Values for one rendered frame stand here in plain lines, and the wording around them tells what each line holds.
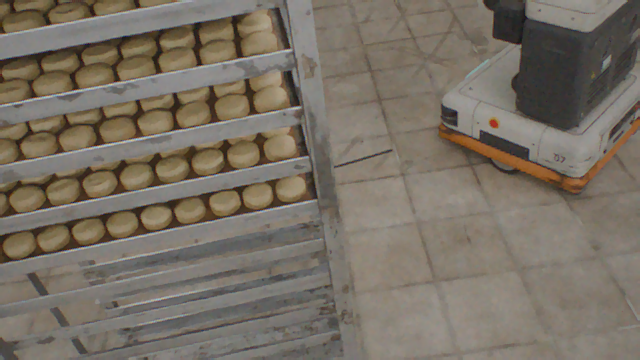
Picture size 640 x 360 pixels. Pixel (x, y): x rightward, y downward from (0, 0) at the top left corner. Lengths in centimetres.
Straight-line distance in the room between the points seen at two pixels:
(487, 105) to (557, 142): 33
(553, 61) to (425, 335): 106
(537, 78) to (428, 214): 66
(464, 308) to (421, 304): 15
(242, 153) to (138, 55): 21
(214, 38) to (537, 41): 158
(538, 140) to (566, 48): 38
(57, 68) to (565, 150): 189
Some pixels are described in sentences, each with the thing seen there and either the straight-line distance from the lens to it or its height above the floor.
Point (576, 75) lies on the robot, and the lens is 227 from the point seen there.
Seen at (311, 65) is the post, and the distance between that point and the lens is 77.
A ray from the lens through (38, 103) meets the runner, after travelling 85.
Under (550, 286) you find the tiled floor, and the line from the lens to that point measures 224.
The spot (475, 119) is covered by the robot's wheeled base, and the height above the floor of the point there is 23.
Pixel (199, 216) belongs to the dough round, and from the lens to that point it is 100.
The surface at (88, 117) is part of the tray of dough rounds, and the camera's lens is 96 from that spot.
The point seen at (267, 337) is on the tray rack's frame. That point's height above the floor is 15.
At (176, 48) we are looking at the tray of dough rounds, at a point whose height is 133.
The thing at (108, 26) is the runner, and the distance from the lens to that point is 78.
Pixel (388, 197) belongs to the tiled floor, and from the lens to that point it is 251.
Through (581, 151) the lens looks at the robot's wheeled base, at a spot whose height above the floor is 26.
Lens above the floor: 171
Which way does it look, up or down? 40 degrees down
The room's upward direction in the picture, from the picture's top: 9 degrees counter-clockwise
